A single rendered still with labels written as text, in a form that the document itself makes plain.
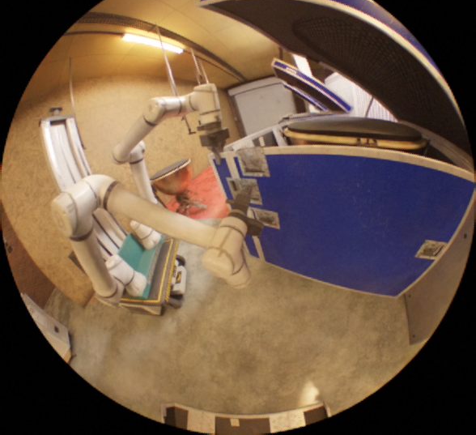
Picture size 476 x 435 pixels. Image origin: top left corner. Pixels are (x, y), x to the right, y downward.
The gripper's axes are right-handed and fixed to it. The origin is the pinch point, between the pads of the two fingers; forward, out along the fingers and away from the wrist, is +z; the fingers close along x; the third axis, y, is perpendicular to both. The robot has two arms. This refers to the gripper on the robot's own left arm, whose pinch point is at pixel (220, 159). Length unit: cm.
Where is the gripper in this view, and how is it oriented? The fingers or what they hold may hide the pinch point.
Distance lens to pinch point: 64.9
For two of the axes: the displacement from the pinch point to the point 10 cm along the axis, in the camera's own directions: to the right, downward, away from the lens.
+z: 1.5, 7.9, 5.9
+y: 7.8, 2.7, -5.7
